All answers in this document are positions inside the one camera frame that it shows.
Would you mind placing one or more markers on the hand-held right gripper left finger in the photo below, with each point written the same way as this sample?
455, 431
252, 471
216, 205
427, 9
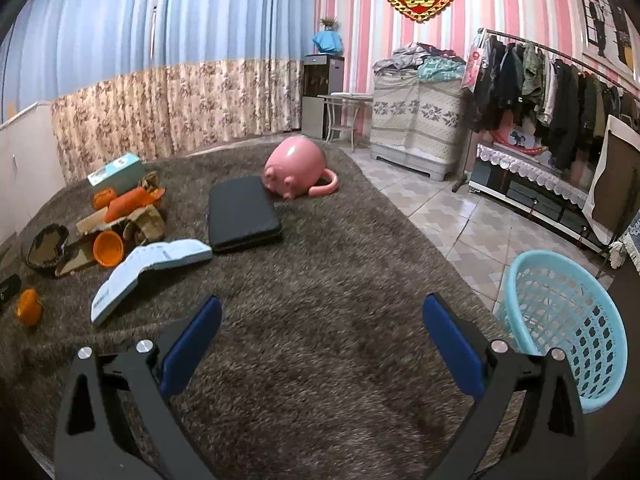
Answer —
192, 345

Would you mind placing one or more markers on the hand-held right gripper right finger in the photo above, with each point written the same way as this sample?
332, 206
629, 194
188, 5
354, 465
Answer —
452, 345

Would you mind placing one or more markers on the light blue plastic basket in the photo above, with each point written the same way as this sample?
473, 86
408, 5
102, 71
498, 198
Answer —
565, 310

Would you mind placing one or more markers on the brown snack packet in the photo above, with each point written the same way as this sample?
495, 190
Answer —
147, 222

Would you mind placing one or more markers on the orange plastic wrapper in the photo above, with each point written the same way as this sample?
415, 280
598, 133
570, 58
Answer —
127, 202

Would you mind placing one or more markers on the white open book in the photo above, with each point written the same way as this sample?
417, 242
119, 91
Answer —
160, 255

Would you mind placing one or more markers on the orange plastic cup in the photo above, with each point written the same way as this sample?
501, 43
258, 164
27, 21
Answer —
107, 249

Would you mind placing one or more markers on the black flat case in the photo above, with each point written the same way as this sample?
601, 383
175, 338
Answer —
240, 215

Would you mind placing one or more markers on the flat cardboard piece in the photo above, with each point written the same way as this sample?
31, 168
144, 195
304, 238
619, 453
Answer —
75, 260
92, 221

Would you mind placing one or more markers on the small orange ball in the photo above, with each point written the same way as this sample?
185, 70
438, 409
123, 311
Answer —
29, 306

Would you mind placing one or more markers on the small brown crumpled packet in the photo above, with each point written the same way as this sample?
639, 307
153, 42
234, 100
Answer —
148, 181

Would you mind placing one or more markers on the small orange wrapper piece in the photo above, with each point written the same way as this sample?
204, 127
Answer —
102, 199

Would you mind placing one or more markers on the low stand with lace cloth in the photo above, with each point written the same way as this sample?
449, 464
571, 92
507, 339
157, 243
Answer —
530, 185

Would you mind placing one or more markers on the teal and white box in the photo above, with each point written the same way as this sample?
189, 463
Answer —
117, 170

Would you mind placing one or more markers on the black flat object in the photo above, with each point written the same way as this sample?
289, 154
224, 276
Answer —
7, 290

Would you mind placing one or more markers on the pink pig-shaped mug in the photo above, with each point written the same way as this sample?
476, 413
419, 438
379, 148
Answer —
295, 160

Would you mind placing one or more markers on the cloth-covered cabinet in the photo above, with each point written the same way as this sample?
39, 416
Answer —
415, 120

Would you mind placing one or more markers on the row of hanging clothes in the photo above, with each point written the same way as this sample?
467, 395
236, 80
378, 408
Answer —
565, 105

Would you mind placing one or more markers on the small side table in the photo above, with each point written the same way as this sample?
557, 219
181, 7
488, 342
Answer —
345, 97

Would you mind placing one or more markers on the pink hanging bag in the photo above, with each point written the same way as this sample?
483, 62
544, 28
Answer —
472, 67

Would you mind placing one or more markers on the grey water dispenser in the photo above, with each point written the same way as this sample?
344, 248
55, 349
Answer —
320, 90

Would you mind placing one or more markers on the pile of folded clothes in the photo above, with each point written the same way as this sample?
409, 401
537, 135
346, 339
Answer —
420, 60

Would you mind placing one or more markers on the blue and floral curtain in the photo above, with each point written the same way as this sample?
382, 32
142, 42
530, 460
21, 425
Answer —
150, 60

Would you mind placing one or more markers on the metal clothes rack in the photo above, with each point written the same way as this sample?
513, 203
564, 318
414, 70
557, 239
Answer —
530, 42

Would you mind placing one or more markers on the blue bag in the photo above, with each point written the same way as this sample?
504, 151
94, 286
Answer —
327, 42

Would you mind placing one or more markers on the small potted plant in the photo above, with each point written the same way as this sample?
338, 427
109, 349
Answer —
329, 22

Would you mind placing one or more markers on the brown board with white frame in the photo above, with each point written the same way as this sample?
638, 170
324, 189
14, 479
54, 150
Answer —
617, 175

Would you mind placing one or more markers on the black and white wall poster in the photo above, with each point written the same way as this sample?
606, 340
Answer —
600, 15

